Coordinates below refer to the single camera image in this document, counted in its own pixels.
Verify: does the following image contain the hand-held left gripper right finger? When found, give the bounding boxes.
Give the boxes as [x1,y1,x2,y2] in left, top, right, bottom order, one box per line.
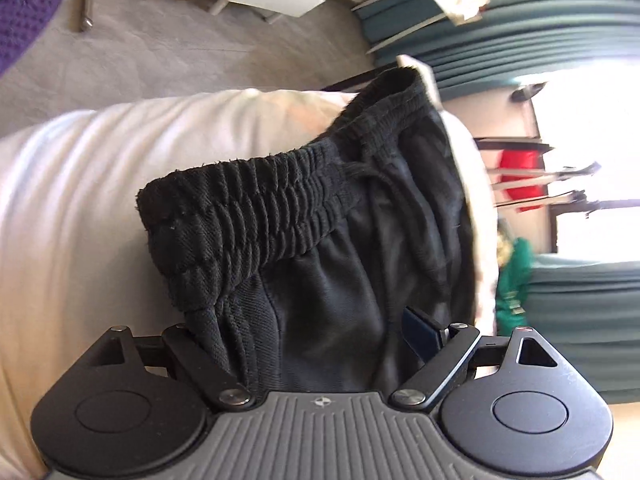
[390,306,561,411]

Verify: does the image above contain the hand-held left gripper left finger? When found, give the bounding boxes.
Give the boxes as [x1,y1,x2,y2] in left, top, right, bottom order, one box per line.
[75,324,253,409]

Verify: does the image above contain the green clothes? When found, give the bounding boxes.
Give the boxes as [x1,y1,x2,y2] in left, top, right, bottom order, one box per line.
[495,232,537,334]

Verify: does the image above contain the red garment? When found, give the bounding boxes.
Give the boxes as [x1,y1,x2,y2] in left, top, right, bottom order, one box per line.
[500,150,547,202]

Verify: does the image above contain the bed with pink sheet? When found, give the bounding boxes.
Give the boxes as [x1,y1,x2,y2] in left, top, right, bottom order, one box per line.
[0,55,502,480]

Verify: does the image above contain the black pants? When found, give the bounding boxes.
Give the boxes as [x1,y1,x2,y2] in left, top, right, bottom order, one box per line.
[135,67,501,395]

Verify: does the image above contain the black framed window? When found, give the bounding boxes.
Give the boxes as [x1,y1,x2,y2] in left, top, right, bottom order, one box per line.
[520,50,640,262]

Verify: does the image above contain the purple floor mat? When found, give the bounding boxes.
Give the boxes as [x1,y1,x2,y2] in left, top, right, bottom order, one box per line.
[0,0,66,78]

